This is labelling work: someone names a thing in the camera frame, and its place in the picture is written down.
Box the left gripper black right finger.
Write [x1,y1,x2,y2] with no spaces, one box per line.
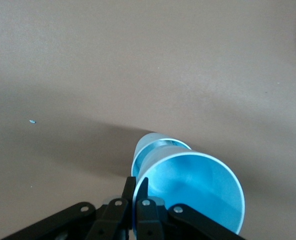
[135,176,166,240]

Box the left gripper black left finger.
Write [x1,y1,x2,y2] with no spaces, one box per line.
[86,176,136,240]

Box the blue plastic cup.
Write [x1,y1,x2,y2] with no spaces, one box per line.
[132,145,246,236]
[130,132,192,181]

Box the brown table cover mat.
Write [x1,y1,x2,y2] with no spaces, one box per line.
[0,0,296,240]

